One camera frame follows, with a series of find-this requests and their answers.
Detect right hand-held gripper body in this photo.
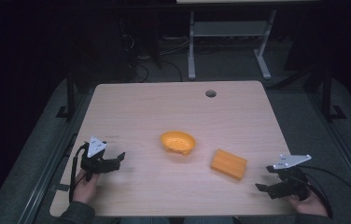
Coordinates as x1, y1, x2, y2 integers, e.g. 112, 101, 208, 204
266, 153, 313, 202

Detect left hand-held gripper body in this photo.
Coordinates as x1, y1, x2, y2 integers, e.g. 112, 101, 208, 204
79, 134, 118, 182

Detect orange rectangular block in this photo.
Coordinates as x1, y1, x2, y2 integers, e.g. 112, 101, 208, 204
209, 148, 248, 182

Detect orange plastic bowl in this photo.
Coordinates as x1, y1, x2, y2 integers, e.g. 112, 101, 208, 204
160, 130, 197, 157

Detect person's left hand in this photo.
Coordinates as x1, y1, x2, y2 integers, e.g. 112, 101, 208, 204
72, 168, 100, 205

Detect person's right hand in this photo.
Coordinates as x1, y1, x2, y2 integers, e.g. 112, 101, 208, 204
285, 189, 330, 217

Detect black metal stand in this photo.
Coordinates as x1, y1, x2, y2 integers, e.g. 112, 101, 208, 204
320, 65, 348, 123
55, 69, 76, 123

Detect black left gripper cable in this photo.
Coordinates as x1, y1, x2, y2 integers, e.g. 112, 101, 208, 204
68, 142, 90, 203

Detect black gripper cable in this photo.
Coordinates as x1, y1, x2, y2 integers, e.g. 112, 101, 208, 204
68, 142, 90, 203
297, 164, 351, 219

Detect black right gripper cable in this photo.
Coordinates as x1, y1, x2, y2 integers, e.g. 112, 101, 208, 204
297, 164, 351, 219

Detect grey metal rail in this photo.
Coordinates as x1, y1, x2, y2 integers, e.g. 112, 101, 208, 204
16, 91, 86, 224
308, 91, 351, 208

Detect cables on floor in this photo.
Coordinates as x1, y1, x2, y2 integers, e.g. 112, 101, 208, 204
119, 32, 193, 83

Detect white metal desk frame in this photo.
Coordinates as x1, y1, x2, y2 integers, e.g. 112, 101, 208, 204
187, 8, 278, 81

